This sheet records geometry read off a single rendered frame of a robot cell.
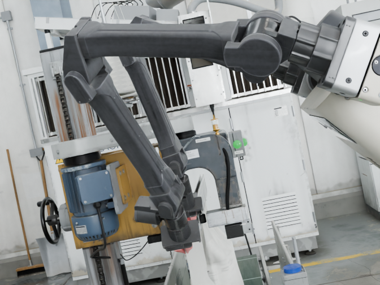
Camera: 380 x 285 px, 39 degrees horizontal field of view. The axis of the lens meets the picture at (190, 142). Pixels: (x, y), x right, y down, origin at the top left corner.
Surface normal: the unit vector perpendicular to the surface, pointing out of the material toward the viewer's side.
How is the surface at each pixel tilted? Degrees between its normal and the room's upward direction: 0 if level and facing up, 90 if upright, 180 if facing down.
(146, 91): 101
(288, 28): 48
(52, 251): 76
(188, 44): 120
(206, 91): 90
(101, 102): 133
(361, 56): 90
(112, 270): 90
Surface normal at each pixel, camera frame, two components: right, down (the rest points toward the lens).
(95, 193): 0.36, -0.03
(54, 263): -0.11, -0.17
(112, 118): -0.23, 0.65
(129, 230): -0.06, 0.07
